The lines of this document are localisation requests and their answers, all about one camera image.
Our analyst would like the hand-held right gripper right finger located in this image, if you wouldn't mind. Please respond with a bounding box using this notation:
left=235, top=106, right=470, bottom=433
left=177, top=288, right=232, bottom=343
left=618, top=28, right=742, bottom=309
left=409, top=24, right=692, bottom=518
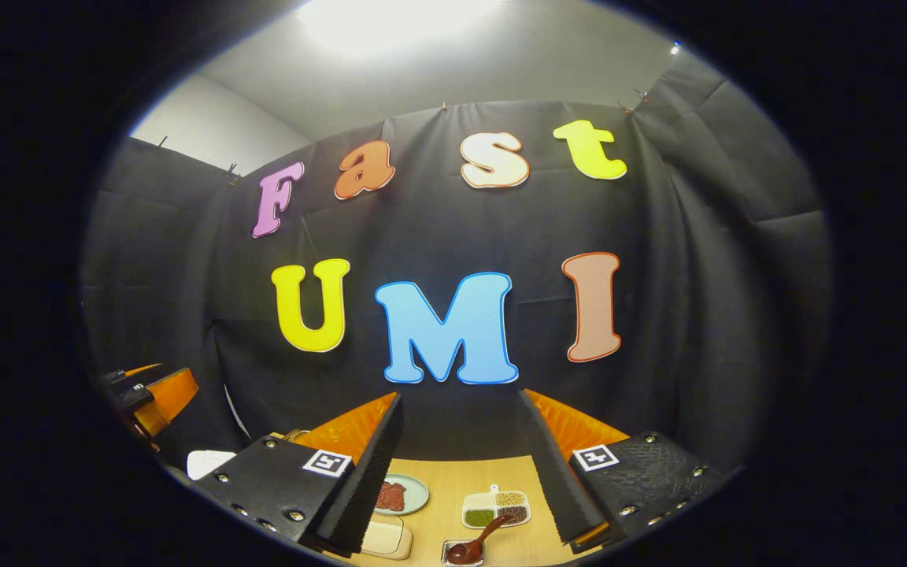
left=517, top=387, right=727, bottom=554

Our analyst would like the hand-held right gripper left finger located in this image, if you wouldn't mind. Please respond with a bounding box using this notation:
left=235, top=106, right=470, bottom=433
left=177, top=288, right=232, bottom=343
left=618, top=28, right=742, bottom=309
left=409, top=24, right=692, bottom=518
left=193, top=392, right=406, bottom=557

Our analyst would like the white rice cooker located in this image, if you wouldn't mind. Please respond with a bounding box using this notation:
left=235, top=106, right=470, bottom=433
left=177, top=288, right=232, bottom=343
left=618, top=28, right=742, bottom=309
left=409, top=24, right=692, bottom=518
left=185, top=449, right=239, bottom=482

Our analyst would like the brown wooden spoon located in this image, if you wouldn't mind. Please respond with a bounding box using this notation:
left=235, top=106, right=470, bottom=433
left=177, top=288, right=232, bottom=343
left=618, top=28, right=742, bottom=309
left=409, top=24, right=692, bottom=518
left=446, top=513, right=516, bottom=565

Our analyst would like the metal chopstick holder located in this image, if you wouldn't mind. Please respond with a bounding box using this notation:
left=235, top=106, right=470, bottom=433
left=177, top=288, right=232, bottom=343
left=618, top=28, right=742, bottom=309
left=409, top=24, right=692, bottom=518
left=441, top=539, right=487, bottom=567

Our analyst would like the white divided bean dish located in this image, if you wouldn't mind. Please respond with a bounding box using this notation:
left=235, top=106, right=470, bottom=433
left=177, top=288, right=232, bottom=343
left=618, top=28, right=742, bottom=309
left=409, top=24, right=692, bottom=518
left=461, top=484, right=532, bottom=529

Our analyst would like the light green plate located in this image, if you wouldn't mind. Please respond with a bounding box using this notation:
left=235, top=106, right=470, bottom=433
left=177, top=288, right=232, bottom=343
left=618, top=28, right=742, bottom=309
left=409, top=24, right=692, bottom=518
left=374, top=473, right=431, bottom=517

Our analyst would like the large ceiling light panel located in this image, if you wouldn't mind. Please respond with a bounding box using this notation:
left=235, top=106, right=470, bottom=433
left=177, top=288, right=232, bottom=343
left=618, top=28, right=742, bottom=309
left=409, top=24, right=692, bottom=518
left=294, top=0, right=503, bottom=57

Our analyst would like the white power cord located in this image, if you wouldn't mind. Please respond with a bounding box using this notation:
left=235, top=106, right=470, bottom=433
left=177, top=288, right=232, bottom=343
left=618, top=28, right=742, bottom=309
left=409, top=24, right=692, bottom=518
left=222, top=384, right=252, bottom=441

